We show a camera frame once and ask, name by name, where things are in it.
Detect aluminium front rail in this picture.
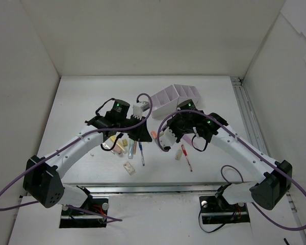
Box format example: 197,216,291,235
28,181,248,197

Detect green capped marker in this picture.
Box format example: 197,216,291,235
128,139,135,159

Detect beige eraser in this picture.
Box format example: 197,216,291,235
175,149,183,160

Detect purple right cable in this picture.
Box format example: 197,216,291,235
156,109,306,231

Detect small tan eraser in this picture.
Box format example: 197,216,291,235
122,139,128,146

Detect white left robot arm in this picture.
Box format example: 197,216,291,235
23,99,152,214

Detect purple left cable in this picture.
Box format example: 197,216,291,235
0,92,154,223

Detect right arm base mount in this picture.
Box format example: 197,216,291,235
198,184,250,234

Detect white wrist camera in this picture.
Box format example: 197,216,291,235
133,101,150,119
158,128,177,152

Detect small scissors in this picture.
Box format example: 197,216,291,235
101,143,116,155

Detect pink eraser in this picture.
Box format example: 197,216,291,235
113,145,123,157

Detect orange capped marker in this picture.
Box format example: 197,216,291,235
151,131,158,143

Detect purple cable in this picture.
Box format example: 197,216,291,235
0,92,154,223
156,109,306,231

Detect blue pen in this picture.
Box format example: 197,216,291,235
138,141,145,166

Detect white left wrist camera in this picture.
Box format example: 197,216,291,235
133,101,150,119

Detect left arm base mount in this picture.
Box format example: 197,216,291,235
59,186,110,229

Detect pink pen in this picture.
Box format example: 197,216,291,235
133,141,137,155

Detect purple highlighter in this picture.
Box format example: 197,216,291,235
182,135,192,145

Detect red pen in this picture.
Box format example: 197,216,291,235
181,144,193,172

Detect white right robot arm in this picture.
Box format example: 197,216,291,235
159,100,292,210

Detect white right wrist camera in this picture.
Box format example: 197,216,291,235
158,128,177,152

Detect yellow ruler strip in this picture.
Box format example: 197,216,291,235
110,136,126,152

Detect pink white desk organizer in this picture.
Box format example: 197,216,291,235
150,84,201,118

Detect aluminium side rail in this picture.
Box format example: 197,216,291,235
230,75,299,212

